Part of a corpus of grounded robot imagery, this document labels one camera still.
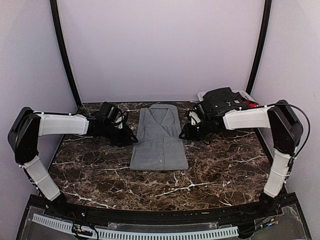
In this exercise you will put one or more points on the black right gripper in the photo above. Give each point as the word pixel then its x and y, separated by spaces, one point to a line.
pixel 188 134

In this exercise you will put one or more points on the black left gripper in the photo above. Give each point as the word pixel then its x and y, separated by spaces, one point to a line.
pixel 126 140

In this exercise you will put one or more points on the grey long sleeve shirt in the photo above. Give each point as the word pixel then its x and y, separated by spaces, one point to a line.
pixel 159 147

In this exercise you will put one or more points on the light grey plastic basket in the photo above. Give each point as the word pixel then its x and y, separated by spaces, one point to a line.
pixel 244 94

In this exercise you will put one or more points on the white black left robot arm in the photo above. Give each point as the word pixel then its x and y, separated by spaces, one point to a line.
pixel 108 122

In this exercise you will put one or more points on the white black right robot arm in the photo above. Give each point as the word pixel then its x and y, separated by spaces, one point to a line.
pixel 279 117

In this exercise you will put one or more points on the black striped shirt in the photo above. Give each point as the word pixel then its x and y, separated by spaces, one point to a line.
pixel 219 101

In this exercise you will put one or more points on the red black plaid shirt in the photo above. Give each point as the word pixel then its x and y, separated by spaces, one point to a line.
pixel 251 104

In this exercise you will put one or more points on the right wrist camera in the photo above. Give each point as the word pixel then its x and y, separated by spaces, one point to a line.
pixel 193 117

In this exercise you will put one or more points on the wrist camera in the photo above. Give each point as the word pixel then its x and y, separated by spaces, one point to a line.
pixel 121 119
pixel 193 117

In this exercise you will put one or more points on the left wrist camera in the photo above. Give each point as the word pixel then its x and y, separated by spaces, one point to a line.
pixel 121 119

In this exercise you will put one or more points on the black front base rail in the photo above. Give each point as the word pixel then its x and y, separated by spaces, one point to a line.
pixel 235 215

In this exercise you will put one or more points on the white slotted cable duct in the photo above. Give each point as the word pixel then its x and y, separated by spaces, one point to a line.
pixel 118 231

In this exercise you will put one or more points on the black left frame post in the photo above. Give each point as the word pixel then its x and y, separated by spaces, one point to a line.
pixel 63 51

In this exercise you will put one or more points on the black frame post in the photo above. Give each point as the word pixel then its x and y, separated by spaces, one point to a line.
pixel 260 46
pixel 63 51

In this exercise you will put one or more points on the black right frame post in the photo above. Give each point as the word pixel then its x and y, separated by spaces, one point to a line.
pixel 260 46

